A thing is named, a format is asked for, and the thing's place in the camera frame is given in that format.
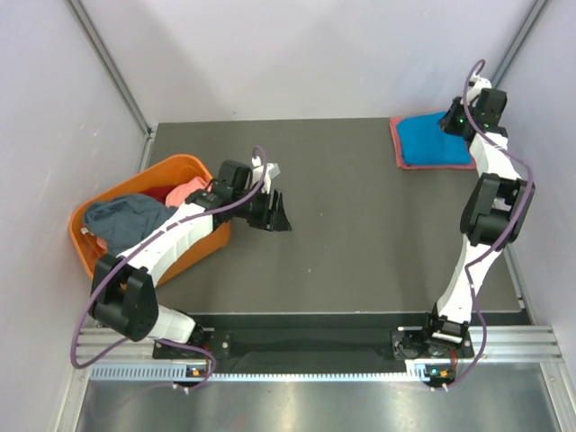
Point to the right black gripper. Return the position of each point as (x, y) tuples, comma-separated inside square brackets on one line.
[(445, 121)]

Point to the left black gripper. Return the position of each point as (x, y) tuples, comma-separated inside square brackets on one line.
[(265, 220)]

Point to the blue t shirt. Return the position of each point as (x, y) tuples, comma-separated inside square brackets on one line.
[(432, 139)]

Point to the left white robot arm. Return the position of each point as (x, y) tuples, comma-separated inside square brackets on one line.
[(124, 285)]

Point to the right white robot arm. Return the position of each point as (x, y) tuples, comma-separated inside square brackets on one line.
[(492, 218)]

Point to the folded pink t shirt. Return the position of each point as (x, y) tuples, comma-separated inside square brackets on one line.
[(398, 144)]

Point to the orange plastic basket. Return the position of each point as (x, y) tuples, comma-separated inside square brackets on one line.
[(174, 170)]

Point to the light pink t shirt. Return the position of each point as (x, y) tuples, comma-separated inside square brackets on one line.
[(178, 195)]

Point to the red t shirt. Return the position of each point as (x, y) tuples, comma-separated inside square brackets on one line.
[(159, 193)]

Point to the grey t shirt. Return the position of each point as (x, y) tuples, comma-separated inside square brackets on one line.
[(126, 220)]

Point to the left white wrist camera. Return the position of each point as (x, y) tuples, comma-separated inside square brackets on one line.
[(263, 173)]

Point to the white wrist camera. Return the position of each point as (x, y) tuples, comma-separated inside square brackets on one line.
[(263, 173), (474, 87)]

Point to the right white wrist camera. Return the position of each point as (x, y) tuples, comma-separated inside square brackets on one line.
[(474, 87)]

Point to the right aluminium frame post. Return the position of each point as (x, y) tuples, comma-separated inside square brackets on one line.
[(534, 14)]

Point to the aluminium frame post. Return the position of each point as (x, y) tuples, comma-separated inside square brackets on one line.
[(534, 14), (96, 41)]

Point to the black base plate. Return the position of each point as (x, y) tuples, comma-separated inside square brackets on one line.
[(320, 343)]

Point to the left aluminium frame post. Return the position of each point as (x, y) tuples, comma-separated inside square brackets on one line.
[(96, 41)]

